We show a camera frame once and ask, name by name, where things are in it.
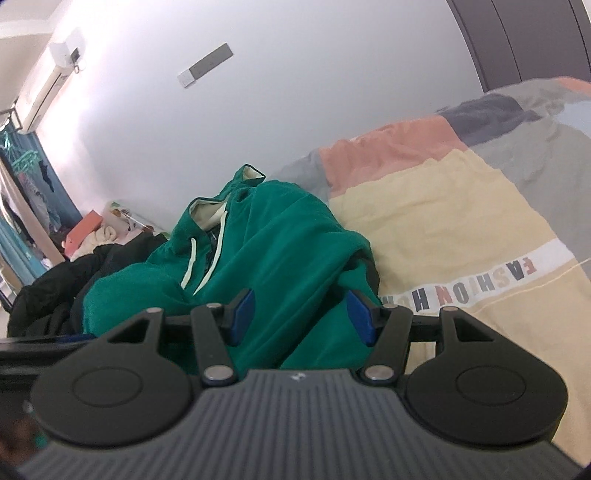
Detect hanging clothes on rack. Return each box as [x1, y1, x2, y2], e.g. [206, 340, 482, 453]
[0, 134, 85, 296]

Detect grey wall panel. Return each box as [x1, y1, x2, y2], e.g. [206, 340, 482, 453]
[178, 43, 233, 88]

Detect green hoodie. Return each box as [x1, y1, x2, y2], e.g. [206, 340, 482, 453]
[69, 165, 384, 370]

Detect pink box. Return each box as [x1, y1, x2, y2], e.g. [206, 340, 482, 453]
[62, 210, 103, 259]

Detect black jacket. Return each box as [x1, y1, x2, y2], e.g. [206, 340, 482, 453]
[7, 231, 169, 340]

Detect white air conditioner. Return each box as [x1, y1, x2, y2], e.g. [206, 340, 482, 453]
[16, 28, 87, 136]

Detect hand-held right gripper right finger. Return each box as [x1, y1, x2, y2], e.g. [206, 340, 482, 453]
[346, 290, 497, 387]

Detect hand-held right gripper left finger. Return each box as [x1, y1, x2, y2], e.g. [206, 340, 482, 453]
[108, 288, 257, 387]

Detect cream cloth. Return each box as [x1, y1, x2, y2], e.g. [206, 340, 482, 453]
[71, 225, 123, 262]

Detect grey wardrobe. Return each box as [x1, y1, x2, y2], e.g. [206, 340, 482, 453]
[445, 0, 591, 93]

